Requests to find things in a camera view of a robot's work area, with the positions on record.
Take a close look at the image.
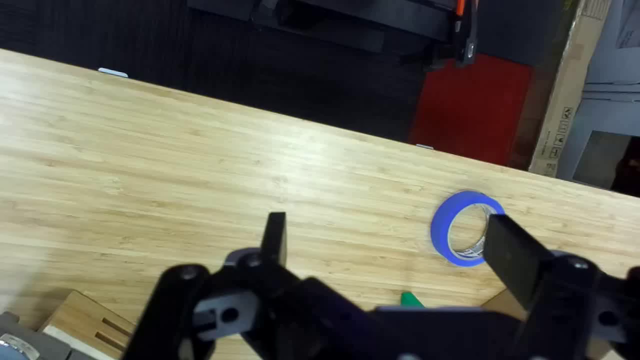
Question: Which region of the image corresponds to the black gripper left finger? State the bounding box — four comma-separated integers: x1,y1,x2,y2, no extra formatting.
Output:
259,213,285,264

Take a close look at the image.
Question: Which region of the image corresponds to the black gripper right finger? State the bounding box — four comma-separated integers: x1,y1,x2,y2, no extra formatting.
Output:
481,214,553,308

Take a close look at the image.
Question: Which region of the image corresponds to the blue masking tape roll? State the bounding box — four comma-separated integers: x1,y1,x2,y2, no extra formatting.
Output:
429,191,503,268

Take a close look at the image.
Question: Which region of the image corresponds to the red floor mat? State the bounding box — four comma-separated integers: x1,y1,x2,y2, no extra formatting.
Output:
407,56,533,165

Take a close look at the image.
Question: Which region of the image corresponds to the wooden crate under toaster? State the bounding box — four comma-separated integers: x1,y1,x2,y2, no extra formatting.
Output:
42,291,134,360

